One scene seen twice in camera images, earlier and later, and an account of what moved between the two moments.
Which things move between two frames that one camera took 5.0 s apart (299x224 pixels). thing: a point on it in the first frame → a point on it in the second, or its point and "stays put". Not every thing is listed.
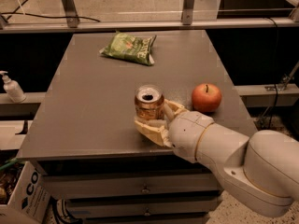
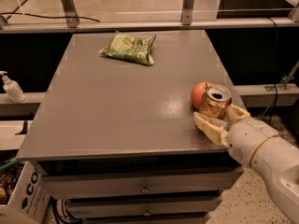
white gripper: (188, 132) → (249, 138)
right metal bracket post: (189, 4) stays put
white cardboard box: (29, 200) stays put
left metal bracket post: (68, 6) stays put
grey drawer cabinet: (99, 166) stays put
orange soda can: (149, 102) → (215, 100)
